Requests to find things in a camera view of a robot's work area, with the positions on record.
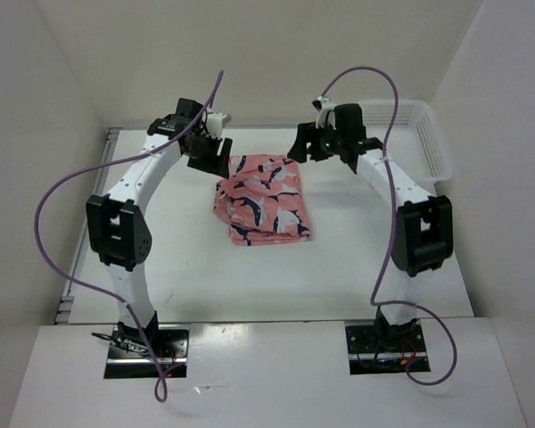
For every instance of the white plastic basket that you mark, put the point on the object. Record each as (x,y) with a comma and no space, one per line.
(413,136)

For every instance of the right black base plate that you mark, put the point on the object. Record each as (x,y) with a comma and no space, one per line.
(363,342)

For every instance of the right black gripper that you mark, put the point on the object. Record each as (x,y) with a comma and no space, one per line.
(307,134)

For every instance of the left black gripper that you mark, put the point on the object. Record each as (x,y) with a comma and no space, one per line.
(215,164)

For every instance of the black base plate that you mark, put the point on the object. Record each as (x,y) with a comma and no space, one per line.
(363,342)
(169,345)

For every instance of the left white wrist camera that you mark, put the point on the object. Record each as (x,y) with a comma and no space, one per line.
(215,122)

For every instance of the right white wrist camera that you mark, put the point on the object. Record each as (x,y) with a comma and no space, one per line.
(325,112)

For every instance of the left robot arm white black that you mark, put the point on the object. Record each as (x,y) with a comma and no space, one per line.
(118,232)

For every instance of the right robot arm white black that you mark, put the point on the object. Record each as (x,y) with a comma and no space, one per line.
(421,224)

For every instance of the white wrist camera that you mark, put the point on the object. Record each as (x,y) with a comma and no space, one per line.
(325,112)
(215,122)

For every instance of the pink shark print shorts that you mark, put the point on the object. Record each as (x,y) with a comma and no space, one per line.
(261,201)

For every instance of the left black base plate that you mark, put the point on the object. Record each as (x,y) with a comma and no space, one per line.
(169,345)

